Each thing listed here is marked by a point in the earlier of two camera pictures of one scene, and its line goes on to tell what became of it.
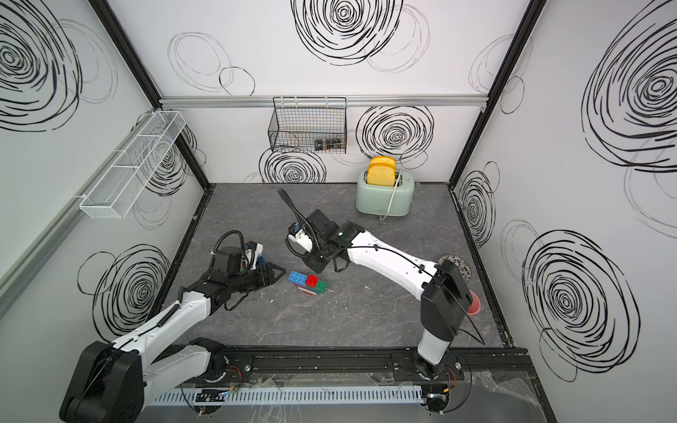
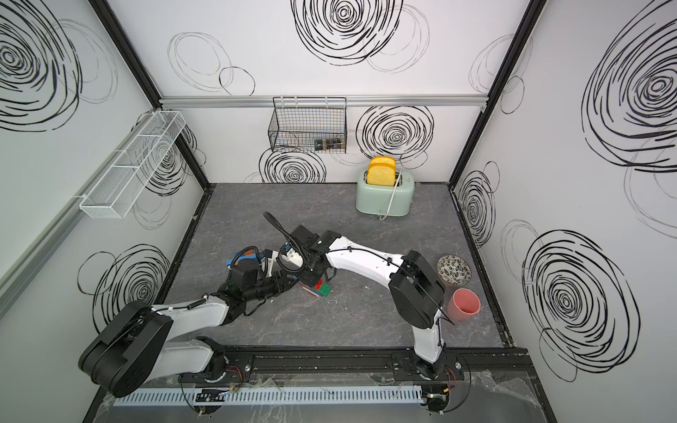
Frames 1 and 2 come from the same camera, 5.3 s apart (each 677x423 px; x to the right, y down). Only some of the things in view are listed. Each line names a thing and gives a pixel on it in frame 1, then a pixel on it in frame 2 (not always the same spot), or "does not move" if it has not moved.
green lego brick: x=321 y=286 does not move
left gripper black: x=269 y=274 → x=275 y=277
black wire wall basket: x=308 y=124 does not move
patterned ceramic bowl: x=463 y=267 does not move
